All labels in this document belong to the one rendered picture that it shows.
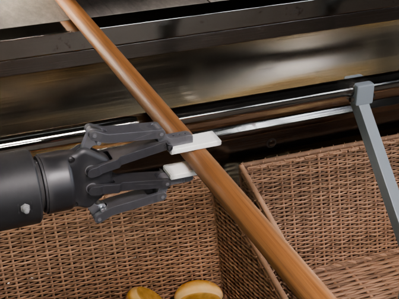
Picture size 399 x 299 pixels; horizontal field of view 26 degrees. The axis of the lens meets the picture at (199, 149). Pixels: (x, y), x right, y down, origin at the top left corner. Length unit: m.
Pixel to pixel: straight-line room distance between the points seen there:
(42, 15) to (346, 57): 0.64
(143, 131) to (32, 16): 0.66
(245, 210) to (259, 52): 0.82
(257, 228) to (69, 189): 0.24
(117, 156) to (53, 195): 0.10
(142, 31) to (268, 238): 0.77
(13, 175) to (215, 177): 0.24
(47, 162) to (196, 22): 0.69
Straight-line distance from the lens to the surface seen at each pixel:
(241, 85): 1.75
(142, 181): 1.10
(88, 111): 1.66
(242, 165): 1.79
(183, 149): 1.09
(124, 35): 1.62
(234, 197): 1.00
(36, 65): 1.60
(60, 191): 1.04
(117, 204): 1.10
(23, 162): 1.03
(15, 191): 1.02
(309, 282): 0.88
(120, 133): 1.05
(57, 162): 1.04
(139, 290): 1.74
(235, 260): 1.75
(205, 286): 1.78
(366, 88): 1.40
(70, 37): 1.60
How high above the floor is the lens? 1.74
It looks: 28 degrees down
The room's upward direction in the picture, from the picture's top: straight up
